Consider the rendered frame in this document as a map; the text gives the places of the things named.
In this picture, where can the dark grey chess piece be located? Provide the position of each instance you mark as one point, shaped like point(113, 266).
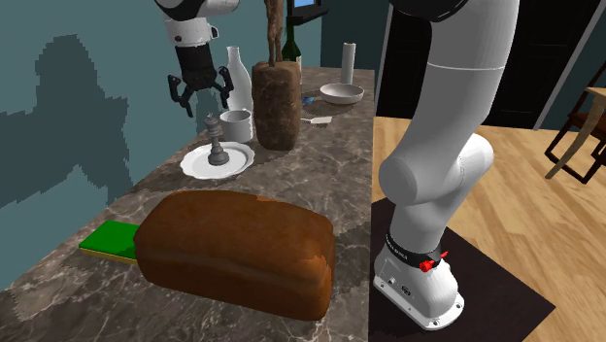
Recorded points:
point(217, 154)

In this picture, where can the white bowl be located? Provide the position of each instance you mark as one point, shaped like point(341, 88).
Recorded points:
point(342, 94)

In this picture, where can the white cup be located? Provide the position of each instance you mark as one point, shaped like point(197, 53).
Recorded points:
point(236, 127)

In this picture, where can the small white spatula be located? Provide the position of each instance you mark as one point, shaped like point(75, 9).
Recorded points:
point(322, 120)

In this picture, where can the dark green wine bottle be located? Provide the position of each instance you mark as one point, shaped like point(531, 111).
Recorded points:
point(291, 47)

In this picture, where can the small blue object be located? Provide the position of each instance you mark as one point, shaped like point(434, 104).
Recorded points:
point(307, 100)

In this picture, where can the white plate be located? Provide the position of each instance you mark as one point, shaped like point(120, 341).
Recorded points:
point(199, 163)

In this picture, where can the brown bread loaf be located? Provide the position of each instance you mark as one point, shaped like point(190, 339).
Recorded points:
point(236, 246)

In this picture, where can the light wooden table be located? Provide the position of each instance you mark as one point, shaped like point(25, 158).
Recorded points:
point(580, 132)

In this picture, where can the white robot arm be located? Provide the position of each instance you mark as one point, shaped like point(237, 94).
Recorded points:
point(450, 118)

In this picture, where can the brown vase with stems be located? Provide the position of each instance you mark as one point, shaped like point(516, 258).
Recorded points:
point(277, 109)

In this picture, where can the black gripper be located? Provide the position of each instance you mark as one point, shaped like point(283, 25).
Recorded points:
point(196, 66)

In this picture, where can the white cylinder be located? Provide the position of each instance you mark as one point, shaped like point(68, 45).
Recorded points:
point(348, 61)

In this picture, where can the dark robot stand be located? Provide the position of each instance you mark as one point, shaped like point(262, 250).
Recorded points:
point(492, 303)

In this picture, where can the white bottle vase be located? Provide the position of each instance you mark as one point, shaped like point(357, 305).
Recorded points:
point(240, 80)

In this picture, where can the dark wooden chair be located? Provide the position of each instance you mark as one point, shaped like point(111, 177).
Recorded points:
point(575, 118)

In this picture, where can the green flat book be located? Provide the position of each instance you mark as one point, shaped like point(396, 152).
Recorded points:
point(111, 239)

